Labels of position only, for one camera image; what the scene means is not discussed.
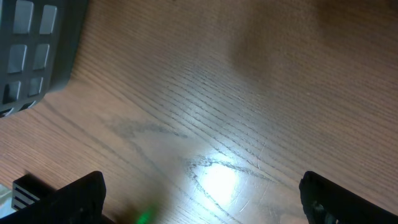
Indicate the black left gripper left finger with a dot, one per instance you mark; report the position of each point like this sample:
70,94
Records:
36,202

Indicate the dark grey plastic basket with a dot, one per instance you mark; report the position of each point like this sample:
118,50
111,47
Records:
39,41

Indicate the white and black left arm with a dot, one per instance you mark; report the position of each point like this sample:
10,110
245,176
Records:
80,202

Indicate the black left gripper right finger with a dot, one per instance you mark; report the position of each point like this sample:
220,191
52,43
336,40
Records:
324,201

